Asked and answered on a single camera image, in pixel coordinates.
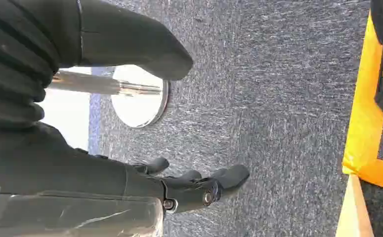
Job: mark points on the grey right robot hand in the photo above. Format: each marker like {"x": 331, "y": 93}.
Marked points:
{"x": 63, "y": 170}

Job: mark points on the chrome pole with round base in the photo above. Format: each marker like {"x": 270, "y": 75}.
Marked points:
{"x": 135, "y": 111}

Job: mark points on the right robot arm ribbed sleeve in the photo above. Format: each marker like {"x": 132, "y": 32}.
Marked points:
{"x": 11, "y": 65}

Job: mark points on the beige wooden board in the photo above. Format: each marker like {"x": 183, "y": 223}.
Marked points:
{"x": 353, "y": 212}

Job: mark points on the yellow floor tape strip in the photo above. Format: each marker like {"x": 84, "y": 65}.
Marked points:
{"x": 382, "y": 175}
{"x": 364, "y": 124}

